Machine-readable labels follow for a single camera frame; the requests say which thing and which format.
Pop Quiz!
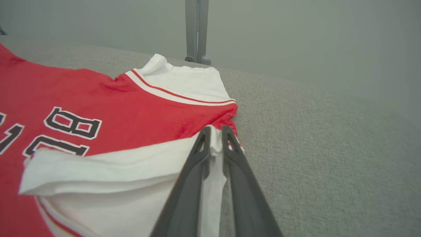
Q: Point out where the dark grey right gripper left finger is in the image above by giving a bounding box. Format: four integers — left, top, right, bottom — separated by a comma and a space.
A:
150, 126, 211, 237

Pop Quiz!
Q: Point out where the grey metal partition post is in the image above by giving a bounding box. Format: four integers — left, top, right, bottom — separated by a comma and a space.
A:
184, 0, 212, 66

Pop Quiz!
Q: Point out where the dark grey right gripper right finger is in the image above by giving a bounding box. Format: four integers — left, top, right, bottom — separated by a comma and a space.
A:
221, 125, 284, 237

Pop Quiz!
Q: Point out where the red jersey with striped trim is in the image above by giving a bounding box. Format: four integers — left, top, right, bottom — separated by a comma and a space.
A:
0, 43, 245, 237

